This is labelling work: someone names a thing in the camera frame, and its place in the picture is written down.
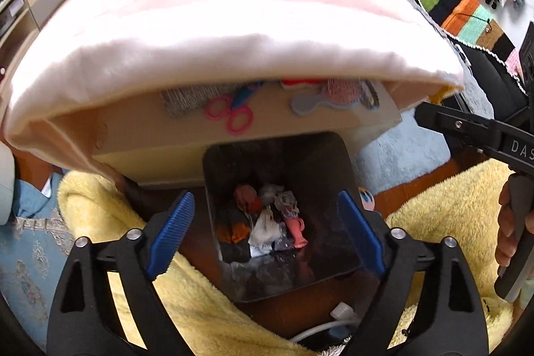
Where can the grey pink hairbrush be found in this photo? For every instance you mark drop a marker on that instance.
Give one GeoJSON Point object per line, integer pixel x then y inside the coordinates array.
{"type": "Point", "coordinates": [317, 104]}

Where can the orange wrapper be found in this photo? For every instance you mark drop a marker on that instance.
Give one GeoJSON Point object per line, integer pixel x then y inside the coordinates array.
{"type": "Point", "coordinates": [235, 233]}

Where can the white round bin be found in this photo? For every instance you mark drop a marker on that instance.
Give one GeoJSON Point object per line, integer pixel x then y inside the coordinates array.
{"type": "Point", "coordinates": [5, 181]}

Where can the person's right hand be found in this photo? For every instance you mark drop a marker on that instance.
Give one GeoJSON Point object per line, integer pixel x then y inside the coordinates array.
{"type": "Point", "coordinates": [504, 231]}

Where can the white charger plug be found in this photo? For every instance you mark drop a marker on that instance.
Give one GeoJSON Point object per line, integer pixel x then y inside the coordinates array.
{"type": "Point", "coordinates": [342, 312]}

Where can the yellow fluffy cloth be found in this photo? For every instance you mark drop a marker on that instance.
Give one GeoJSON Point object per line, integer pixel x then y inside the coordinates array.
{"type": "Point", "coordinates": [187, 297]}

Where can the striped knitted blanket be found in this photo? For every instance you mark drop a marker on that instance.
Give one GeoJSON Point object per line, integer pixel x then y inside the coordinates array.
{"type": "Point", "coordinates": [454, 1]}

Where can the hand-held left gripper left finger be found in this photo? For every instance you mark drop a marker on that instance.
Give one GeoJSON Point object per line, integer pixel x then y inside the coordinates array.
{"type": "Point", "coordinates": [167, 239]}

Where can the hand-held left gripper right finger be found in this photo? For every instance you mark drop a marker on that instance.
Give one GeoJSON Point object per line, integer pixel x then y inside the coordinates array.
{"type": "Point", "coordinates": [363, 235]}

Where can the pink slipper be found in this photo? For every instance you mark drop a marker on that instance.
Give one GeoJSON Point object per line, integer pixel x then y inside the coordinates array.
{"type": "Point", "coordinates": [369, 201]}

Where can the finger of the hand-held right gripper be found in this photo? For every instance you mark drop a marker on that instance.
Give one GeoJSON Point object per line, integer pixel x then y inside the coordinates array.
{"type": "Point", "coordinates": [454, 125]}

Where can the black sofa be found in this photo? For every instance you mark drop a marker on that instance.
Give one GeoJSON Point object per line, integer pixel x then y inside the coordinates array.
{"type": "Point", "coordinates": [484, 72]}

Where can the blue patterned carpet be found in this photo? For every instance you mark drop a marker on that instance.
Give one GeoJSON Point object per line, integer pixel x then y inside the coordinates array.
{"type": "Point", "coordinates": [29, 256]}

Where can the pink ribbed sleeve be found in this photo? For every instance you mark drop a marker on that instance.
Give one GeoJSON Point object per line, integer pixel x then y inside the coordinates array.
{"type": "Point", "coordinates": [297, 231]}

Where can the pink scissors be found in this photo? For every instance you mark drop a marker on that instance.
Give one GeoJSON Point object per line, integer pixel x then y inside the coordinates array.
{"type": "Point", "coordinates": [229, 115]}

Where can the grey bristle pad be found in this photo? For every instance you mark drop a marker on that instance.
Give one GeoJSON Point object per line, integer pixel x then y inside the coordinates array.
{"type": "Point", "coordinates": [190, 99]}

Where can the red flat item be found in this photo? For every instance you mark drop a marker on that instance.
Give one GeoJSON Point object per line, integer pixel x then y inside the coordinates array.
{"type": "Point", "coordinates": [302, 82]}

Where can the red candy wrapper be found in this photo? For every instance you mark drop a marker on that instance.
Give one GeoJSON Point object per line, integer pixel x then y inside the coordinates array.
{"type": "Point", "coordinates": [247, 197]}

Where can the black trash bin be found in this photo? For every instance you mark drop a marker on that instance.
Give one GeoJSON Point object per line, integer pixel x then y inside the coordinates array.
{"type": "Point", "coordinates": [317, 164]}

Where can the clear plastic wrapper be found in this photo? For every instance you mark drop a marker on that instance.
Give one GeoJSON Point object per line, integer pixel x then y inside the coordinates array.
{"type": "Point", "coordinates": [287, 201]}
{"type": "Point", "coordinates": [267, 270]}

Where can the white tissue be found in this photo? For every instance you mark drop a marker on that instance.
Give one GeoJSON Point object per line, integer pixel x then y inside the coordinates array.
{"type": "Point", "coordinates": [267, 231]}

